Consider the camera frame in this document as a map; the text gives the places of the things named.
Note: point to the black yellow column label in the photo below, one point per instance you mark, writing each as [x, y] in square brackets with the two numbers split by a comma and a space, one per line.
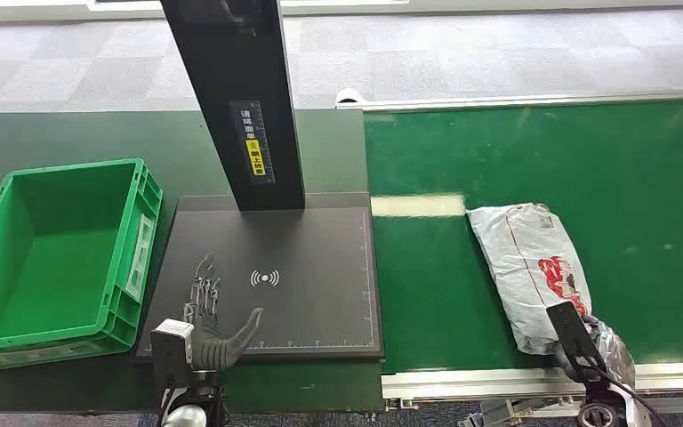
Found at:
[253, 144]

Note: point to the clear label pocket on crate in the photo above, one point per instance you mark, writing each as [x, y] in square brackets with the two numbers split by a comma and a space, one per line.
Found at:
[140, 259]

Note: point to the green conveyor belt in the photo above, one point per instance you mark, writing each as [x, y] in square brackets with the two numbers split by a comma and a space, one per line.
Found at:
[642, 177]

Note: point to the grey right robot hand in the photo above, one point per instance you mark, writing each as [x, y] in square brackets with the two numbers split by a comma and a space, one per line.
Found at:
[615, 356]

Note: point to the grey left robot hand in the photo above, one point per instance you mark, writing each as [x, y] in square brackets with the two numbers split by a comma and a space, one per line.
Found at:
[209, 348]

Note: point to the black scanner platform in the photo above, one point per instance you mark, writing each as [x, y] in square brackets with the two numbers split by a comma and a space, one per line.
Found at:
[318, 283]

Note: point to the black scanner column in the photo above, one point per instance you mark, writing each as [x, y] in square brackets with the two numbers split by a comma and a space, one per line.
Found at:
[241, 70]

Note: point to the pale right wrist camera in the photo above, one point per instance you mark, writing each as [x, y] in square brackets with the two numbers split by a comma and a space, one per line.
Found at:
[574, 336]

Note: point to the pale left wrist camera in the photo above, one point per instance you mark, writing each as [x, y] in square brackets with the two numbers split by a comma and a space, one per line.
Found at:
[170, 348]

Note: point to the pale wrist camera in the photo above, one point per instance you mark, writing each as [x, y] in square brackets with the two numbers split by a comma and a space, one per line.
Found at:
[574, 336]
[170, 348]

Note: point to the grey mailer bag red print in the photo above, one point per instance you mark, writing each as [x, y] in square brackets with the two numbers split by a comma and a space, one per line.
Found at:
[524, 265]

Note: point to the green plastic crate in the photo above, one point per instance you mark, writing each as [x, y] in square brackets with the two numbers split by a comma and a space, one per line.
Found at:
[53, 265]

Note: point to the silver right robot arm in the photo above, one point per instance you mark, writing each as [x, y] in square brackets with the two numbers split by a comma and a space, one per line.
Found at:
[598, 412]

